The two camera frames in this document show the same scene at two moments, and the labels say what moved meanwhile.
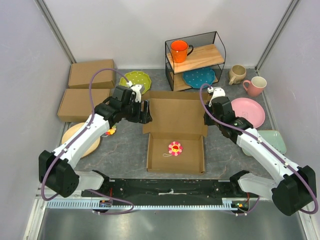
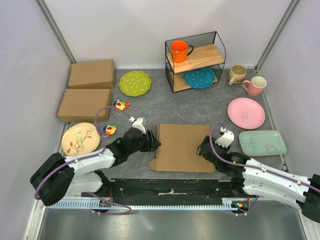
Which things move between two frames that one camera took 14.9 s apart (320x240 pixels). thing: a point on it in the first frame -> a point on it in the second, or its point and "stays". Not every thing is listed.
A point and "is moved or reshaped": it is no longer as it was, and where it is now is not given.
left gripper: x=143 y=117 -> x=151 y=145
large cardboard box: x=175 y=137 is moved or reshaped
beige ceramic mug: x=236 y=74 stays
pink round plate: x=249 y=109 stays
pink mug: x=256 y=86 stays
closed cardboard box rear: x=81 y=73 stays
